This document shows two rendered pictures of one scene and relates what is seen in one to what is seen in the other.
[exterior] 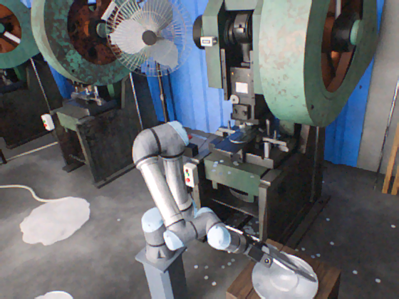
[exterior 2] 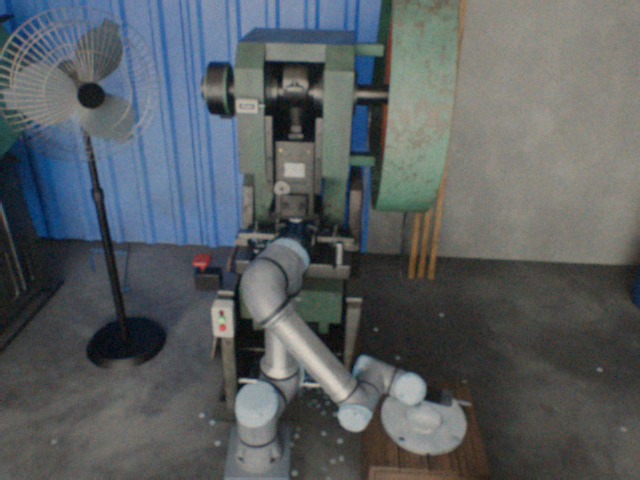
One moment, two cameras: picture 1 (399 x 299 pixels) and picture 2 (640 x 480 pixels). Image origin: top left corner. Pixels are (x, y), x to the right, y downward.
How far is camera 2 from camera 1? 86 cm
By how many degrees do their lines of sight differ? 34
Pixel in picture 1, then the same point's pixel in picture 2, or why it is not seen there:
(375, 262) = (450, 363)
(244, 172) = (315, 293)
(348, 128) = not seen: hidden behind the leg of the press
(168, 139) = (294, 270)
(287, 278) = (427, 416)
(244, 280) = (382, 442)
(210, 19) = (250, 73)
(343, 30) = not seen: hidden behind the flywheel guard
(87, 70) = not seen: outside the picture
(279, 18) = (417, 87)
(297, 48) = (442, 124)
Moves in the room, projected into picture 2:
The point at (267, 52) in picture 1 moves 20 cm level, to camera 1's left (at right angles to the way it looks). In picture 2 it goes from (400, 128) to (347, 141)
